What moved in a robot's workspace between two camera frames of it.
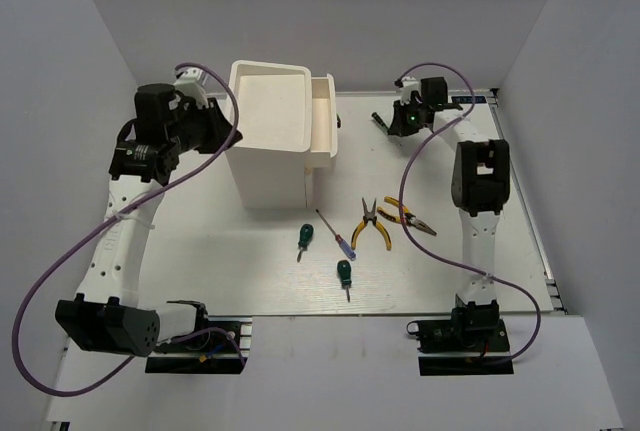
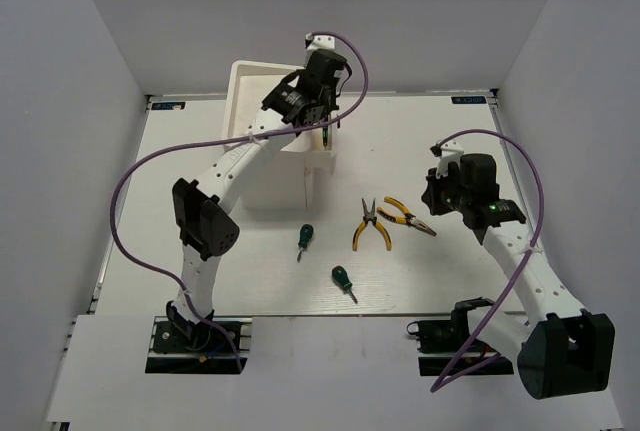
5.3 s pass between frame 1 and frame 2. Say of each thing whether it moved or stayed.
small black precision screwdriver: moved
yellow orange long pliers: stayed
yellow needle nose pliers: stayed
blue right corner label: stayed
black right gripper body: moved
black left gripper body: moved
